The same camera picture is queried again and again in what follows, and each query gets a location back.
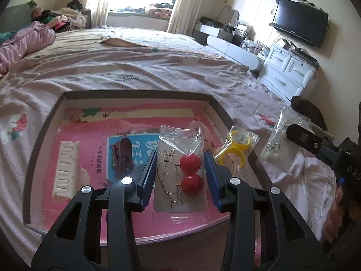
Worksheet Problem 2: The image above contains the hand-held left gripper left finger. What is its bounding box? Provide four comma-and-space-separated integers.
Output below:
31, 150, 158, 271

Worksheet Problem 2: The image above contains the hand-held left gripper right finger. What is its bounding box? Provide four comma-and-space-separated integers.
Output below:
204, 150, 330, 271

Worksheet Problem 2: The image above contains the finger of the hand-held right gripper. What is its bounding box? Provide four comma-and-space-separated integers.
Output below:
286, 124, 340, 161

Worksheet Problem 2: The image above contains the red ball earring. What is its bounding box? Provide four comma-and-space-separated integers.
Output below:
158, 172, 204, 207
156, 149, 201, 176

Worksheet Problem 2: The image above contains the yellow bangle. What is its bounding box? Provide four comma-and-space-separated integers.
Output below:
226, 131, 252, 151
215, 146, 246, 173

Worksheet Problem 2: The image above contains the brown hair clip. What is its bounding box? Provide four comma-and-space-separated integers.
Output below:
110, 138, 136, 182

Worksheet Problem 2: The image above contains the white earrings bag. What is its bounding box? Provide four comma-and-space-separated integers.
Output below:
259, 109, 312, 173

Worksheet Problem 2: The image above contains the clear bag with earring card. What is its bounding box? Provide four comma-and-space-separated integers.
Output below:
152, 124, 211, 222

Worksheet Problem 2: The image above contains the clear bangle bag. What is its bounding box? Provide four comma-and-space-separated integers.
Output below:
213, 129, 260, 176

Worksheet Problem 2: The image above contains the white hair claw clip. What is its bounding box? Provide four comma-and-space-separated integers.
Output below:
52, 140, 91, 204

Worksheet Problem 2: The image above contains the pink shallow box tray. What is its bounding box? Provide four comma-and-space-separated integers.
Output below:
22, 90, 256, 245

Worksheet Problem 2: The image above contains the person's right hand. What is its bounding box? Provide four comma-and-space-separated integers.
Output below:
322, 188, 349, 242

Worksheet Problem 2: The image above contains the dark brown fluffy cushion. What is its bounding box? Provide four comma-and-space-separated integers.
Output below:
290, 96, 328, 132

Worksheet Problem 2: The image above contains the pink printed card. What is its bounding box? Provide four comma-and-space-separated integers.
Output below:
39, 107, 232, 245

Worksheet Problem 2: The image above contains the white drawer cabinet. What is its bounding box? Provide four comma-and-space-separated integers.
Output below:
259, 45, 320, 103

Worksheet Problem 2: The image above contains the black set-top box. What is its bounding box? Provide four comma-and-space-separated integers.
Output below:
282, 44, 320, 69

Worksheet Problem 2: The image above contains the bed with pink sheet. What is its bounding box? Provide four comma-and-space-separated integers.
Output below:
0, 27, 339, 271

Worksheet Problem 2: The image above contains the white rounded dresser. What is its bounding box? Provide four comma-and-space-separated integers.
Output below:
193, 24, 266, 79

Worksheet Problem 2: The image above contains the black television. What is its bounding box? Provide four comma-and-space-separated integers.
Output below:
269, 0, 329, 48

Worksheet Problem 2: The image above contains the beige cloth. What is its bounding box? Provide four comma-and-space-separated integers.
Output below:
100, 35, 136, 47

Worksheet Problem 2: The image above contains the heart-shaped mirror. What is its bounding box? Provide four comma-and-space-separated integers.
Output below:
220, 6, 240, 29

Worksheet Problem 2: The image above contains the red patterned blanket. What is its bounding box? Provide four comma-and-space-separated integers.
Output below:
144, 3, 174, 19

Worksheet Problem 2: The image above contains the cream curtain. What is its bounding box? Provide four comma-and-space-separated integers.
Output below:
87, 0, 112, 29
167, 0, 210, 35

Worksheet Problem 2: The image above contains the pile of clothes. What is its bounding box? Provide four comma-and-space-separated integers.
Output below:
34, 0, 91, 33

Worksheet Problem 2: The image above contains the grey-green headboard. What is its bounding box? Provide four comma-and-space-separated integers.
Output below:
0, 0, 38, 33

